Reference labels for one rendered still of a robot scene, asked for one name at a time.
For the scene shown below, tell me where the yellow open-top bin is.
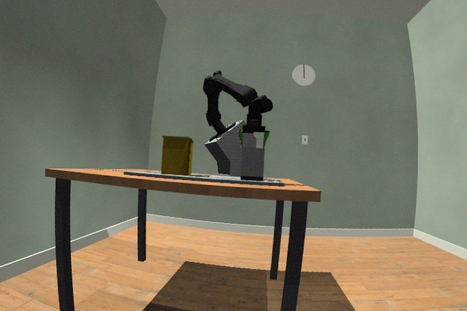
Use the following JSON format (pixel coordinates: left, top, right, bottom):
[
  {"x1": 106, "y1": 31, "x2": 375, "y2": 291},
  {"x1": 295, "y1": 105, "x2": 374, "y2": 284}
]
[{"x1": 161, "y1": 135, "x2": 194, "y2": 176}]

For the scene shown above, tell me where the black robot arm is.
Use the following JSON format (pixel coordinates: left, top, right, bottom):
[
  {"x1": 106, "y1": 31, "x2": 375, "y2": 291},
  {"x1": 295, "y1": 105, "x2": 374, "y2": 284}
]
[{"x1": 203, "y1": 70, "x2": 273, "y2": 141}]

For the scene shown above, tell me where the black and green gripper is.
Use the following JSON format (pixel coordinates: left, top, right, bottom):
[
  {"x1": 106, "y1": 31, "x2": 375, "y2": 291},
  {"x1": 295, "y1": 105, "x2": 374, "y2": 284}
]
[{"x1": 238, "y1": 125, "x2": 270, "y2": 148}]

